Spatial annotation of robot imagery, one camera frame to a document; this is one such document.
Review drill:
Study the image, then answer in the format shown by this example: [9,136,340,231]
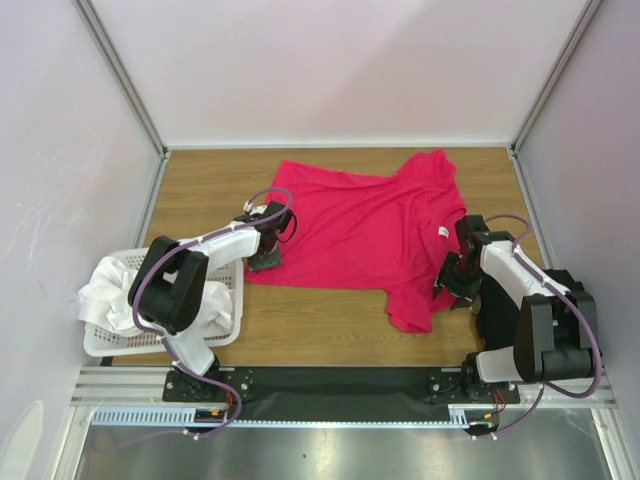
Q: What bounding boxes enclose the pink t shirt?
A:
[246,150,467,333]

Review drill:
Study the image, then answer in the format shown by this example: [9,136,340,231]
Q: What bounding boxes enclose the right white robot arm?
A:
[433,215,603,402]

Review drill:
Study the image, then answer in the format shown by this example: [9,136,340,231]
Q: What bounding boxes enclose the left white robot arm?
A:
[128,200,297,400]

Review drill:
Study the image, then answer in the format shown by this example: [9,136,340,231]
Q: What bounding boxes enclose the black folded t shirt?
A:
[465,275,595,383]

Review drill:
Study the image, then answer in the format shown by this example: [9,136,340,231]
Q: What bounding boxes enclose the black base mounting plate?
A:
[162,365,521,424]

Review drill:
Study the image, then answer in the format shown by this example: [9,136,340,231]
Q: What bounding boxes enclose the white crumpled t shirt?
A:
[78,256,235,337]

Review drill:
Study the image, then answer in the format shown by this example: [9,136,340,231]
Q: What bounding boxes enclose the white laundry basket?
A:
[78,248,244,357]

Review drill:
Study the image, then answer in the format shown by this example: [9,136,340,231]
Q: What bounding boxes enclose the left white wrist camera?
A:
[243,201,267,217]

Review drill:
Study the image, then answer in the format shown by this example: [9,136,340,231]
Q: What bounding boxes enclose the aluminium frame rail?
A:
[71,366,615,430]

